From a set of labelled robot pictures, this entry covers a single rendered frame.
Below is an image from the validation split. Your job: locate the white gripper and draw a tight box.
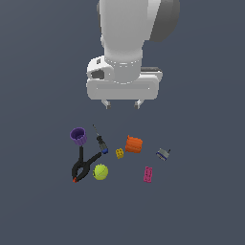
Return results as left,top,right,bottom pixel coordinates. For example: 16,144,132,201
85,56,164,110

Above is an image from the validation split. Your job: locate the orange ribbed block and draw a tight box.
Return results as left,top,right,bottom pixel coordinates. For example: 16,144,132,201
124,134,144,154

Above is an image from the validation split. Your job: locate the black screwdriver blue tip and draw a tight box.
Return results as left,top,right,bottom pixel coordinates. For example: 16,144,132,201
92,123,109,155

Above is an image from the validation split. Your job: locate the small yellow toy brick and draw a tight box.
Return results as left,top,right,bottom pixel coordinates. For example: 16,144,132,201
115,147,125,160

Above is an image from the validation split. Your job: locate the purple cup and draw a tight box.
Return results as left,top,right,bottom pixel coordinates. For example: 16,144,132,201
69,126,88,146

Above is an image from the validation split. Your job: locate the yellow-green tennis ball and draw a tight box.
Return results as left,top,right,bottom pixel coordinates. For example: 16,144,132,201
92,164,109,181

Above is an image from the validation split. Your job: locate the pink toy brick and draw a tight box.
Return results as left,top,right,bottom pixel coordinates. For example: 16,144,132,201
143,166,153,184

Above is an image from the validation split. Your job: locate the black spring clamp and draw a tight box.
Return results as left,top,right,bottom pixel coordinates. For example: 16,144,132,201
71,145,103,184

